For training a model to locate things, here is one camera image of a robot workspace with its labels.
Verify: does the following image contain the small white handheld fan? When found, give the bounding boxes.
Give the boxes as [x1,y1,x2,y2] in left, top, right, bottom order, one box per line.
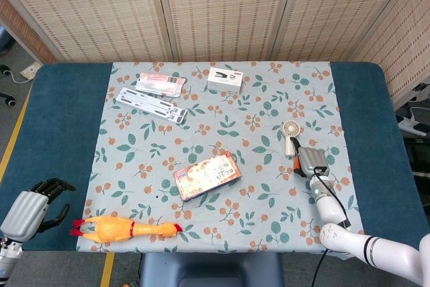
[281,120,304,157]

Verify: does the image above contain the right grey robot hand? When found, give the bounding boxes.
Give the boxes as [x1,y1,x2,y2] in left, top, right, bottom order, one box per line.
[289,137,332,180]

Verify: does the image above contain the blue felt table cover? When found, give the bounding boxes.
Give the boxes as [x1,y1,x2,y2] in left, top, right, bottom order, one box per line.
[0,61,430,261]

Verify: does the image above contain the woven bamboo screen panel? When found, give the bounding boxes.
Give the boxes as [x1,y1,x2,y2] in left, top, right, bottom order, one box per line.
[351,0,430,106]
[0,0,58,65]
[154,0,298,63]
[271,0,423,63]
[0,0,175,65]

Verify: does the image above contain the yellow rubber chicken toy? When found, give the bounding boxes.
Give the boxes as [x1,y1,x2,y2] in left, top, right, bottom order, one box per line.
[69,215,184,243]

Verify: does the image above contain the white stapler box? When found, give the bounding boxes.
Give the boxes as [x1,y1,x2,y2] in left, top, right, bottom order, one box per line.
[206,67,245,95]

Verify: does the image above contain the orange cookie box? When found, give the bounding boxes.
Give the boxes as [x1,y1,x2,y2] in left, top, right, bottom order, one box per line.
[173,152,243,202]

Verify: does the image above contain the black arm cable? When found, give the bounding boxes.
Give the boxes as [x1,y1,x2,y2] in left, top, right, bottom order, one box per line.
[310,165,353,287]

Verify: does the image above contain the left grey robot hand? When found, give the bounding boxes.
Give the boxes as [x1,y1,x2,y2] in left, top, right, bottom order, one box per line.
[0,178,77,243]

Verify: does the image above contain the white power strip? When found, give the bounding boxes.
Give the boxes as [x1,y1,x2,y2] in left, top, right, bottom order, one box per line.
[398,114,430,137]

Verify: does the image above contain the floral patterned tablecloth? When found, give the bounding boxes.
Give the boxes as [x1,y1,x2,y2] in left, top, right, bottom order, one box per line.
[75,60,366,255]

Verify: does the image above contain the beige floor power strip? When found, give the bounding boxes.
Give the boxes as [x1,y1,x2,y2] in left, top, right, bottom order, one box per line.
[19,62,43,79]

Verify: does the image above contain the white folding laptop stand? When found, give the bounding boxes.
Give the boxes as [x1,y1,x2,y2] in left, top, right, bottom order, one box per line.
[116,87,189,124]

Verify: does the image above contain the pink plastic package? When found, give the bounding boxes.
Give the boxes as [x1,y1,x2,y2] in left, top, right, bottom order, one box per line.
[134,72,187,98]

